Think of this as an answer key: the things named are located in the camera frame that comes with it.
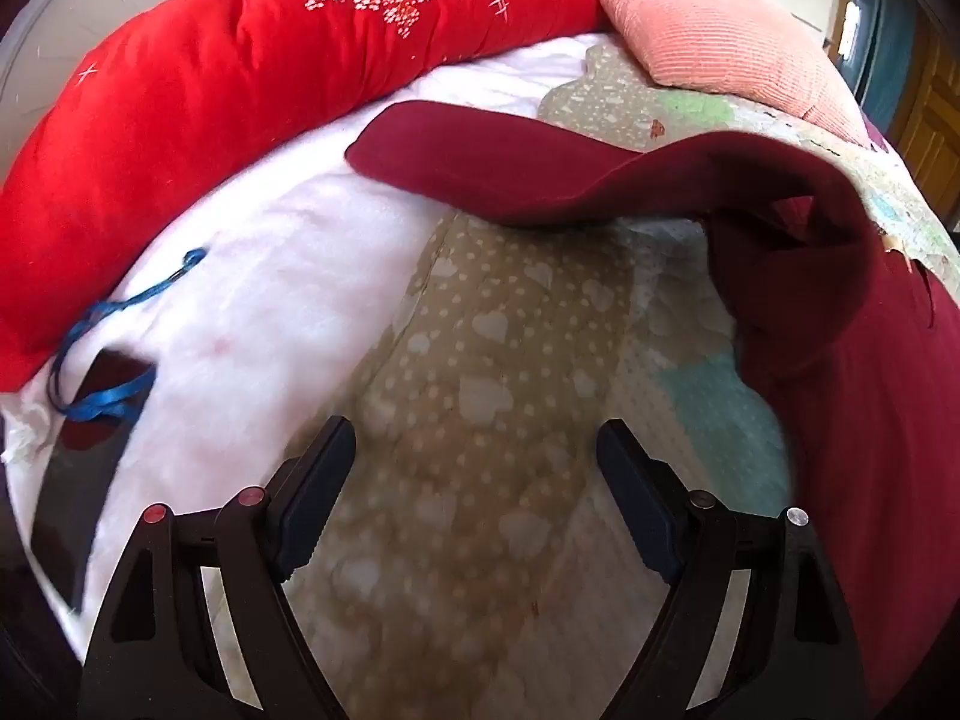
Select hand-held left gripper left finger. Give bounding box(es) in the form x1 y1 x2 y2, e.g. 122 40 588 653
79 416 357 720

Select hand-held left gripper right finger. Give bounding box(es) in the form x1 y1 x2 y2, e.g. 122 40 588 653
596 420 878 720

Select dark red garment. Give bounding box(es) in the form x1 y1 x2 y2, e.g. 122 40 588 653
345 101 960 720

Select printed pastel blanket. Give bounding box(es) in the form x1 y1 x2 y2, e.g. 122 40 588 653
289 37 960 720

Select white fluffy blanket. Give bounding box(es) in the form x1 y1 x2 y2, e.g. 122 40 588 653
0 34 593 661

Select black glossy phone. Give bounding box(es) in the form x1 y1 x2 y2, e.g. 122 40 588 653
30 349 155 608

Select blue ribbon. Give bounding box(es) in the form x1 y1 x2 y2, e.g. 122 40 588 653
45 247 207 421

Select red floral quilt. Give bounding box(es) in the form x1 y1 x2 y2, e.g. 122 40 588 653
0 0 612 391

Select wooden door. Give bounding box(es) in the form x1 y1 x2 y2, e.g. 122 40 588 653
892 37 960 233

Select pink corduroy pillow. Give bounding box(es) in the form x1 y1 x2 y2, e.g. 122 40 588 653
562 0 871 147

